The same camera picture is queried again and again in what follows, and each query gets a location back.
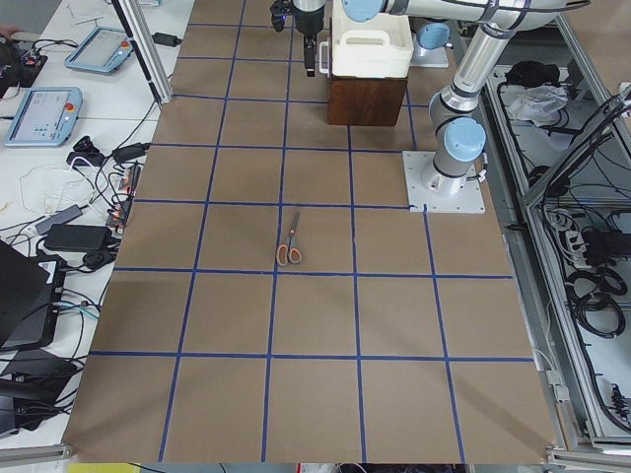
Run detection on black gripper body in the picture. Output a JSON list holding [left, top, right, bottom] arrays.
[[294, 9, 323, 36]]

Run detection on brown wooden drawer box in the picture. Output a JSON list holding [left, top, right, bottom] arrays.
[[327, 76, 408, 126]]

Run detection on orange grey scissors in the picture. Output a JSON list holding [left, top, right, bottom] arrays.
[[275, 211, 302, 267]]

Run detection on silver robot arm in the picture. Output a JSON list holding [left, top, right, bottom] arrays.
[[293, 0, 325, 77], [343, 0, 590, 197]]

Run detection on white plastic tray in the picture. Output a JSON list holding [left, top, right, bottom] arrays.
[[318, 0, 413, 79]]

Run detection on upper blue teach pendant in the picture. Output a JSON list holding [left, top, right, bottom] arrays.
[[64, 27, 132, 75]]

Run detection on blue teach pendant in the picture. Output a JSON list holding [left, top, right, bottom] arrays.
[[4, 87, 83, 148], [64, 27, 132, 75]]

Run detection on crumpled white cloth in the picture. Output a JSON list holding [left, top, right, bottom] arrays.
[[508, 85, 568, 126]]

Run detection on lower blue teach pendant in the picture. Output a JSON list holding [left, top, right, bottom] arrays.
[[4, 87, 83, 148]]

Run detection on black power adapter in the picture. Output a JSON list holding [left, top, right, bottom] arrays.
[[43, 225, 111, 252]]

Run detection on black laptop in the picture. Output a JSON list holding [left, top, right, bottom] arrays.
[[1, 242, 67, 352]]

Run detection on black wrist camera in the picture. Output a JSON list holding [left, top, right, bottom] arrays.
[[269, 0, 294, 33]]

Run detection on aluminium frame post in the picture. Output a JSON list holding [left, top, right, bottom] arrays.
[[112, 0, 173, 105]]

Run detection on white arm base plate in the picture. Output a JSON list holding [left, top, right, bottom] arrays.
[[402, 151, 485, 214]]

